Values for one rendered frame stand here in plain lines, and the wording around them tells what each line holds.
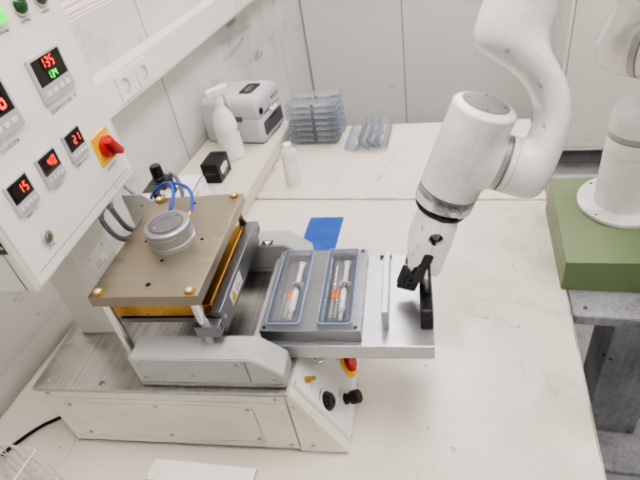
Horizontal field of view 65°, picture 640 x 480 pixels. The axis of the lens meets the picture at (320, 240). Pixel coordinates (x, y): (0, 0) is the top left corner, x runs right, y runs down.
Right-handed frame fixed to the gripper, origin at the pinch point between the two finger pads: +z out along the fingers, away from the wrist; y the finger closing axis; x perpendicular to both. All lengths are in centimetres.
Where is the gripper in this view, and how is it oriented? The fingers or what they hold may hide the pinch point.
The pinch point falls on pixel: (409, 278)
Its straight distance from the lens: 84.5
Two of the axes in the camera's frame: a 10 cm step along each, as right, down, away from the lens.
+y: 1.3, -6.2, 7.7
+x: -9.7, -2.3, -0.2
